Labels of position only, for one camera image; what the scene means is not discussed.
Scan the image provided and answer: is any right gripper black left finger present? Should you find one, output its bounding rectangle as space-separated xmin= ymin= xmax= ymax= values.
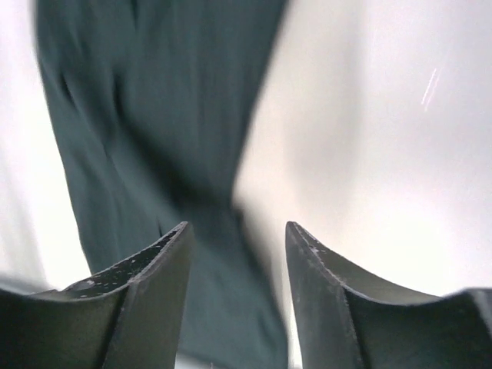
xmin=1 ymin=223 xmax=192 ymax=368

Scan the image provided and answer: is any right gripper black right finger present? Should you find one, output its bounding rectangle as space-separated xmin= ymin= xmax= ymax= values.
xmin=285 ymin=221 xmax=491 ymax=369

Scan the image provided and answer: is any black t shirt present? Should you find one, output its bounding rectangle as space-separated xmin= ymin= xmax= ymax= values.
xmin=36 ymin=1 xmax=288 ymax=368

